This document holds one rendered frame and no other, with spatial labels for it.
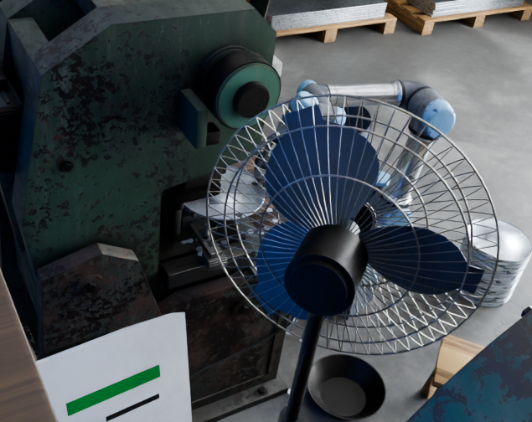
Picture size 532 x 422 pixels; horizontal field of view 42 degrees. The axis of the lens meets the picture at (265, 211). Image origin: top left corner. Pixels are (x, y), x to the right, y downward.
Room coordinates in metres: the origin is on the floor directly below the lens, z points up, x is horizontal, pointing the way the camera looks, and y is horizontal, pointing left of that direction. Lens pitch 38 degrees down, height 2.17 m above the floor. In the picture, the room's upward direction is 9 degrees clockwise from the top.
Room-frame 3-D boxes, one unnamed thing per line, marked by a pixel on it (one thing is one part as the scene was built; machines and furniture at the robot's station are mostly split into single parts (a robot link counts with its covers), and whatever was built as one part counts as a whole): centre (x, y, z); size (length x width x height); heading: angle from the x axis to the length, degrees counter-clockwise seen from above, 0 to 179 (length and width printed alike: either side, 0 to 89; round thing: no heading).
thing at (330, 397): (1.68, -0.40, 0.04); 0.30 x 0.30 x 0.07
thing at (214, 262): (1.60, 0.16, 0.76); 0.17 x 0.06 x 0.10; 35
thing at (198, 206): (1.81, 0.15, 0.78); 0.29 x 0.29 x 0.01
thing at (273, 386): (1.44, 0.22, 0.45); 0.92 x 0.12 x 0.90; 125
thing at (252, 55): (1.52, 0.13, 1.31); 0.22 x 0.12 x 0.22; 125
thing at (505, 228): (2.43, -1.04, 0.28); 0.29 x 0.29 x 0.01
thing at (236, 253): (1.74, 0.26, 0.68); 0.45 x 0.30 x 0.06; 35
